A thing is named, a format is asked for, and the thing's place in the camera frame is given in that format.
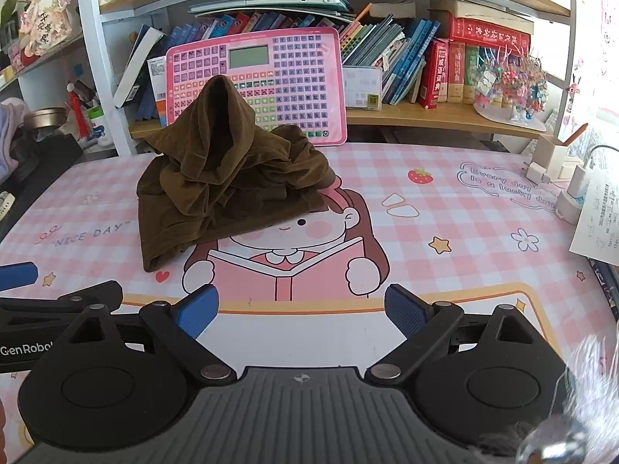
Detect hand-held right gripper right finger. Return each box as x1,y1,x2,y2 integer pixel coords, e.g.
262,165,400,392
365,284,564,385

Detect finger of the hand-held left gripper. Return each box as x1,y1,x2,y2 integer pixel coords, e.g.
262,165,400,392
0,280,124,324
0,262,38,292

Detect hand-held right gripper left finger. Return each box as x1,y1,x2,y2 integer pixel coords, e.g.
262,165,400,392
41,284,238,384

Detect brown garment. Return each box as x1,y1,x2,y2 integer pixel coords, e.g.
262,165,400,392
137,75,339,272

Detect pink checked cartoon desk mat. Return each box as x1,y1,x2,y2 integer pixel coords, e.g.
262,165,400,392
0,141,619,450

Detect black case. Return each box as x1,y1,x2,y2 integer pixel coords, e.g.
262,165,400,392
0,128,85,189

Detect pale pink cloth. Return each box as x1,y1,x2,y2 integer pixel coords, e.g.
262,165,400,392
0,97,31,143

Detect round metal tin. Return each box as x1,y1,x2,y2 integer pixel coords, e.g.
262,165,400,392
23,107,67,131

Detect white bottle with green lid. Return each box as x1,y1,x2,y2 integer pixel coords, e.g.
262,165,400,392
87,107,117,150

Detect red tassel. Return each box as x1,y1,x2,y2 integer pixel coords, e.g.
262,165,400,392
67,80,95,142

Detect white plug adapter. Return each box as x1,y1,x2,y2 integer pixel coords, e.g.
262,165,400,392
525,160,549,185

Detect white fluffy cloth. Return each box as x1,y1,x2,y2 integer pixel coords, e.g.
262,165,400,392
556,336,619,464

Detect white paper sheet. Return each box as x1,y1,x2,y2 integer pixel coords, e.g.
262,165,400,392
569,147,619,268

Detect white pen holder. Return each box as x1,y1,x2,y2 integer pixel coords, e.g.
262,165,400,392
532,133,583,185

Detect white charger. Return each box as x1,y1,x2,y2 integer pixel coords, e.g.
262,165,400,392
554,162,603,225

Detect clear plastic card box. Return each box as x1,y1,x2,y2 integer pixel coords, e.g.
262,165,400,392
342,64,384,110

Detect dark book with white pages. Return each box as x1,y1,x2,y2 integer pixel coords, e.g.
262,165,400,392
113,24,168,108

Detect red and cream dictionary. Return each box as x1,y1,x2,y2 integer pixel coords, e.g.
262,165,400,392
447,41,466,104

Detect pink learning tablet toy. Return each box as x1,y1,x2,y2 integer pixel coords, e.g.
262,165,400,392
159,26,348,146

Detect green dictionary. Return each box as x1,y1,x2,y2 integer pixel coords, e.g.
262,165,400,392
463,44,480,106

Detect charm display stand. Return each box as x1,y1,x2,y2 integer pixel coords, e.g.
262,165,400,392
471,43,549,132

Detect row of blue books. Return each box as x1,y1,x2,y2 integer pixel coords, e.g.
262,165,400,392
339,14,442,107

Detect thick red book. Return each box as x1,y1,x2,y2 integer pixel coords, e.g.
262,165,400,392
447,15,532,51

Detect row of colourful thin books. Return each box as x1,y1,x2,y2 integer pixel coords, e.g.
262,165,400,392
167,10,359,42

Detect thick white book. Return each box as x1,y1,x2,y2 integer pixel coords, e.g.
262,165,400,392
428,0,535,25

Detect wooden bookshelf with white frame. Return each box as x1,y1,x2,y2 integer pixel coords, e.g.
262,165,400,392
75,0,578,158

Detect grey charger cable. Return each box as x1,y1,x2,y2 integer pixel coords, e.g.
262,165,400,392
583,144,619,167

